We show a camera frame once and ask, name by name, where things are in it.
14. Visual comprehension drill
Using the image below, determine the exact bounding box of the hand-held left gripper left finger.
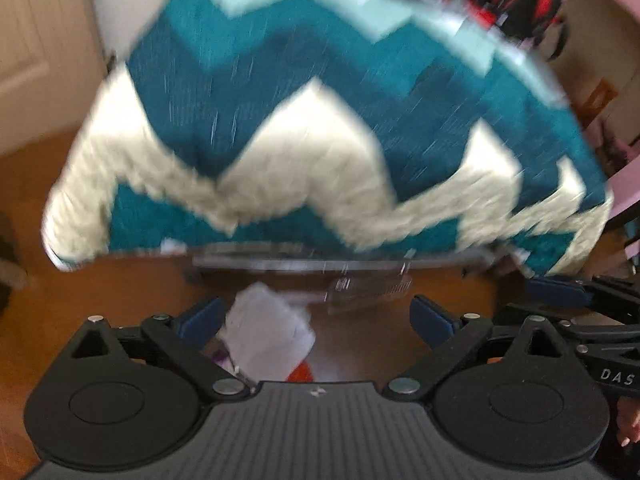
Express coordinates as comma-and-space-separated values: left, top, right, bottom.
70, 297, 253, 403

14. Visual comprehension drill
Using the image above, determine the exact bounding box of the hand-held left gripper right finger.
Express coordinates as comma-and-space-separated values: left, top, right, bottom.
382, 295, 568, 406

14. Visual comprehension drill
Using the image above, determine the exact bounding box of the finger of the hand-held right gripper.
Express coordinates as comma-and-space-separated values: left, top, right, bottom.
526, 276, 640, 322
492, 305, 640, 357

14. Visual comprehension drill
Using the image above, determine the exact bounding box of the clear plastic tray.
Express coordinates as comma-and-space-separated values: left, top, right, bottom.
320, 275, 416, 317

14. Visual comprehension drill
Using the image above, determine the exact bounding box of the white paper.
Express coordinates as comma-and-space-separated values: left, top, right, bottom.
220, 282, 317, 382

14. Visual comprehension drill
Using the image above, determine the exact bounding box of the red mesh bag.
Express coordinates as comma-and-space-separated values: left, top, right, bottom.
285, 362, 317, 384

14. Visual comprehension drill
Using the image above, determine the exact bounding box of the person's right hand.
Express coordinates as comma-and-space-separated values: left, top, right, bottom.
612, 395, 640, 448

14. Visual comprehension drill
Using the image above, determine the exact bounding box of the teal zigzag quilt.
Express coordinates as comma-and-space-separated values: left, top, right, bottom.
42, 0, 616, 281

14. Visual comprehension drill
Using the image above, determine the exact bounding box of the pink desk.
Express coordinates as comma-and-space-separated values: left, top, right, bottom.
550, 0, 640, 221

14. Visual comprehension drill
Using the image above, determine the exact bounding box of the wooden door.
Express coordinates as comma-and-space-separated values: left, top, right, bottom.
0, 0, 108, 156

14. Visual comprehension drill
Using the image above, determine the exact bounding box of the metal folding frame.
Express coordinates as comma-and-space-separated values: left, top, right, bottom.
185, 242, 506, 287

